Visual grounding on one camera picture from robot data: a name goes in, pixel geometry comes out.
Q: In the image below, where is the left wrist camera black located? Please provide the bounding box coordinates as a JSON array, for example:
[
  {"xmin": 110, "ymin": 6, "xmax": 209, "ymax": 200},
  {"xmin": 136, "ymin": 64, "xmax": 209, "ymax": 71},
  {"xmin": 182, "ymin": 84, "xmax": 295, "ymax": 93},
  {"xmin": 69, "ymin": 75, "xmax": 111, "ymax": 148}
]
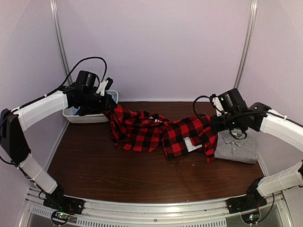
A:
[{"xmin": 75, "ymin": 70, "xmax": 113, "ymax": 96}]

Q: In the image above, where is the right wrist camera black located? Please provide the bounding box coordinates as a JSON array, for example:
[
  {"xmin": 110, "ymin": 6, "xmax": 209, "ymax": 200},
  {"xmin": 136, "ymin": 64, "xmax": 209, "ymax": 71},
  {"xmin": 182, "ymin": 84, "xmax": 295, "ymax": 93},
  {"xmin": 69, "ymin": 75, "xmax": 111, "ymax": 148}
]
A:
[{"xmin": 210, "ymin": 88, "xmax": 248, "ymax": 117}]

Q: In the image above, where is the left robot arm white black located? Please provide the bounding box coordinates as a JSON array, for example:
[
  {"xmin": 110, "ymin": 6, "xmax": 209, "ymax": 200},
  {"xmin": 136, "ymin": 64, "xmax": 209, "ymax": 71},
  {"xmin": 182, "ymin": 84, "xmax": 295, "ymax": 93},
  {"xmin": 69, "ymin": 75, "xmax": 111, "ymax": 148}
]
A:
[{"xmin": 0, "ymin": 90, "xmax": 117, "ymax": 210}]

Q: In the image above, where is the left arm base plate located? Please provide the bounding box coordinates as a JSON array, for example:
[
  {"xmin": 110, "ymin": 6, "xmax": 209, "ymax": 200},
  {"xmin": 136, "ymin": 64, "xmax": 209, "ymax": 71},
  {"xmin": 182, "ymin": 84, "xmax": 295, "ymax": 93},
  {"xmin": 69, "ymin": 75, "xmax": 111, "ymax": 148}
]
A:
[{"xmin": 43, "ymin": 195, "xmax": 85, "ymax": 215}]

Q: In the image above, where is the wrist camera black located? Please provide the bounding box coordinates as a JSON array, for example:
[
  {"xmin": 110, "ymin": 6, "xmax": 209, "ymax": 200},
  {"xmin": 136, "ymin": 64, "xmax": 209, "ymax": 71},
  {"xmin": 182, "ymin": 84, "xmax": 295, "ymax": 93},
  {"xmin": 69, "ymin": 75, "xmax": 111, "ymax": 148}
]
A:
[
  {"xmin": 75, "ymin": 70, "xmax": 113, "ymax": 96},
  {"xmin": 210, "ymin": 88, "xmax": 248, "ymax": 117}
]

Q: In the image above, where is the white plastic laundry basket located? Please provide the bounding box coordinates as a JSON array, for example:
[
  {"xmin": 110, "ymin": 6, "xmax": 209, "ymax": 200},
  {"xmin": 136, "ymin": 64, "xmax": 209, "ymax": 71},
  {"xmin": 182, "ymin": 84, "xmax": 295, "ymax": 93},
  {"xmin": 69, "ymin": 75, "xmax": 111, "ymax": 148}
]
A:
[{"xmin": 62, "ymin": 89, "xmax": 119, "ymax": 124}]

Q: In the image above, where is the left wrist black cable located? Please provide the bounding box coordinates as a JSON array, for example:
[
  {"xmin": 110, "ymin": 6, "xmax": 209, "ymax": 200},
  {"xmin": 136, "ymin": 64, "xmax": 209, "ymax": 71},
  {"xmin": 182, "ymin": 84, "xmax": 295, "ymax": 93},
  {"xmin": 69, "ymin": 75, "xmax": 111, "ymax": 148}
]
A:
[{"xmin": 56, "ymin": 56, "xmax": 107, "ymax": 92}]

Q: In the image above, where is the light blue shirt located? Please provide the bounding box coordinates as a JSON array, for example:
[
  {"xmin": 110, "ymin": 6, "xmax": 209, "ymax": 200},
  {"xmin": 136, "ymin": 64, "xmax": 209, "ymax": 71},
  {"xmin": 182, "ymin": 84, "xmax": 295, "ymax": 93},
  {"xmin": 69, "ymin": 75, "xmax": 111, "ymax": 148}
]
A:
[{"xmin": 71, "ymin": 90, "xmax": 118, "ymax": 116}]

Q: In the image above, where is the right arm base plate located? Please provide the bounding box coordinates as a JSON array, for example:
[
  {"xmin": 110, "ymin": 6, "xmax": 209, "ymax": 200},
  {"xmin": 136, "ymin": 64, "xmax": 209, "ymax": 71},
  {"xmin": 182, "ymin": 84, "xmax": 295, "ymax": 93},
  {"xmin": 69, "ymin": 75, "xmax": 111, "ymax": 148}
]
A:
[{"xmin": 226, "ymin": 195, "xmax": 267, "ymax": 214}]

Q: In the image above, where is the circuit board with leds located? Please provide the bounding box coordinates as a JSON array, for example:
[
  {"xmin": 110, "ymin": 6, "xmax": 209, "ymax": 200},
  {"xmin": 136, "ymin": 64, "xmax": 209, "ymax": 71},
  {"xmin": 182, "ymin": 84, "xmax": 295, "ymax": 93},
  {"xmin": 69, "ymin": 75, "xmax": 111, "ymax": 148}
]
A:
[
  {"xmin": 241, "ymin": 211, "xmax": 260, "ymax": 225},
  {"xmin": 51, "ymin": 210, "xmax": 71, "ymax": 225}
]

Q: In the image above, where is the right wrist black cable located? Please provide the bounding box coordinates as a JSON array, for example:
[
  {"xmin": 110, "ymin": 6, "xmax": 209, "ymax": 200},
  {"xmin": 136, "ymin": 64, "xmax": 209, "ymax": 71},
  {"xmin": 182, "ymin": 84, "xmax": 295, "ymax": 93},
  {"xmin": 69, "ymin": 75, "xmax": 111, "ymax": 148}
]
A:
[{"xmin": 192, "ymin": 95, "xmax": 214, "ymax": 118}]

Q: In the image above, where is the right aluminium frame post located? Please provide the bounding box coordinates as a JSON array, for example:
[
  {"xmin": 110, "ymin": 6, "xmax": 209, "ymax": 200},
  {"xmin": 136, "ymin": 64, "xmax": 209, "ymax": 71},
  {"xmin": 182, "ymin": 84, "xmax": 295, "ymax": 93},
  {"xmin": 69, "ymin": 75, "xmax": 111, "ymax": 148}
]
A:
[{"xmin": 234, "ymin": 0, "xmax": 258, "ymax": 88}]

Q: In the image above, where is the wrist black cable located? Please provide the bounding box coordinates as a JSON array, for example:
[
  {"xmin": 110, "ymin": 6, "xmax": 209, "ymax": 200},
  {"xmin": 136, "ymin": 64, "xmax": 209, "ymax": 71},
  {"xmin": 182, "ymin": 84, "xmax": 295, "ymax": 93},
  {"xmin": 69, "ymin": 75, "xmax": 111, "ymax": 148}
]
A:
[
  {"xmin": 56, "ymin": 56, "xmax": 107, "ymax": 92},
  {"xmin": 192, "ymin": 95, "xmax": 214, "ymax": 118}
]

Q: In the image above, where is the right circuit board with leds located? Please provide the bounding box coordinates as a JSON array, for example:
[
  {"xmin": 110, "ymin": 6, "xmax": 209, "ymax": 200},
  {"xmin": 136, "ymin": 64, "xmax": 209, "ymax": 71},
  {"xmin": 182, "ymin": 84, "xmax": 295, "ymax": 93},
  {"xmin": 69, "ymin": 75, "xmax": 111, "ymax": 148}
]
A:
[{"xmin": 241, "ymin": 211, "xmax": 260, "ymax": 225}]

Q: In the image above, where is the front aluminium rail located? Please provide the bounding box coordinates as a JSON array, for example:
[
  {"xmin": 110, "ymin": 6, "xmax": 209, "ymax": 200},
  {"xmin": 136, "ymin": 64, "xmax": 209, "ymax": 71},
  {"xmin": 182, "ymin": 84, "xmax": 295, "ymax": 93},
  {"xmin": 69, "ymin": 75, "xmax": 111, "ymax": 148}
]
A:
[{"xmin": 16, "ymin": 187, "xmax": 294, "ymax": 227}]

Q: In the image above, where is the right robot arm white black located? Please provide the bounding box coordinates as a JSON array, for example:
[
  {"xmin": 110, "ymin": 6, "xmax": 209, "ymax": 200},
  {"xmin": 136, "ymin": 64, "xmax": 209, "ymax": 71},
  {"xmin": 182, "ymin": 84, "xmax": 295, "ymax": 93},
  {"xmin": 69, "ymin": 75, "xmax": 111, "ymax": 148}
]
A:
[{"xmin": 212, "ymin": 102, "xmax": 303, "ymax": 209}]

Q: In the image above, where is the aluminium frame post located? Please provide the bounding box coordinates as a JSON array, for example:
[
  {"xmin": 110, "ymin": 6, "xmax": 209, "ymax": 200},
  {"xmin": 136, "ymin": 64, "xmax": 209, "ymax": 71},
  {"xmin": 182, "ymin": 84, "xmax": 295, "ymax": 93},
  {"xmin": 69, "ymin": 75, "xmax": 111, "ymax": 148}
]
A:
[
  {"xmin": 49, "ymin": 0, "xmax": 70, "ymax": 77},
  {"xmin": 234, "ymin": 0, "xmax": 258, "ymax": 88}
]

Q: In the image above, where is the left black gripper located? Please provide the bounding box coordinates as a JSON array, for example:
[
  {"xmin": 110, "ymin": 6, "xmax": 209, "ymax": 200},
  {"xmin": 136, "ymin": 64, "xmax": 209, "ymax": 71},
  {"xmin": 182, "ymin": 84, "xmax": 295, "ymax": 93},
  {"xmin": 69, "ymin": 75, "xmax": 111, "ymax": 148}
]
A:
[{"xmin": 79, "ymin": 90, "xmax": 117, "ymax": 111}]

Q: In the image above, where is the left aluminium frame post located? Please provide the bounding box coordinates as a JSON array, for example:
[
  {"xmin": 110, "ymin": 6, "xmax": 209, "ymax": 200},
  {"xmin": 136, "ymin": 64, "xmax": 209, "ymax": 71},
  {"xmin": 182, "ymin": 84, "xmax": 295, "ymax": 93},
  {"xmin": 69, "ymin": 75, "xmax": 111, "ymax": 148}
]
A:
[{"xmin": 49, "ymin": 0, "xmax": 70, "ymax": 77}]

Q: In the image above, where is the red black plaid shirt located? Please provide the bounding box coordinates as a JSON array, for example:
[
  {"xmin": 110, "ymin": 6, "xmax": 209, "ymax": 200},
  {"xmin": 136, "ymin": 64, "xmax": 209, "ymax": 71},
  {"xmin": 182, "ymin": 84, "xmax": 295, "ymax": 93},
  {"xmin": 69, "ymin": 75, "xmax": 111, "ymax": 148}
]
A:
[{"xmin": 104, "ymin": 105, "xmax": 218, "ymax": 162}]

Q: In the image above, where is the left circuit board with leds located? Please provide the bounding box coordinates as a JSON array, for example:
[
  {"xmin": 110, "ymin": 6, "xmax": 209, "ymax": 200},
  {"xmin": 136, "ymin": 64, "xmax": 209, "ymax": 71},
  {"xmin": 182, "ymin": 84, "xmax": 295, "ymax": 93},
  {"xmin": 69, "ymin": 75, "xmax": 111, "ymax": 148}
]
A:
[{"xmin": 51, "ymin": 210, "xmax": 71, "ymax": 225}]

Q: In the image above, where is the folded grey button shirt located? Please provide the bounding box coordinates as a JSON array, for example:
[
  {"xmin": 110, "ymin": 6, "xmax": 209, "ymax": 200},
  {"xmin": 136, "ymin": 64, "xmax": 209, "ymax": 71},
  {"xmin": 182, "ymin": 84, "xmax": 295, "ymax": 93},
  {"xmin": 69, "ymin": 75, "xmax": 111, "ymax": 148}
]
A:
[{"xmin": 214, "ymin": 129, "xmax": 258, "ymax": 164}]

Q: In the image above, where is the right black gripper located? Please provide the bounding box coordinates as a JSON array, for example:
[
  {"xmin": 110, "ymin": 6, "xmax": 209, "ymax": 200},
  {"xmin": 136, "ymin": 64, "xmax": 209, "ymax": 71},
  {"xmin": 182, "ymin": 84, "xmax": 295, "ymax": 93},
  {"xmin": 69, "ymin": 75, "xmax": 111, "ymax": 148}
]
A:
[{"xmin": 210, "ymin": 112, "xmax": 241, "ymax": 133}]

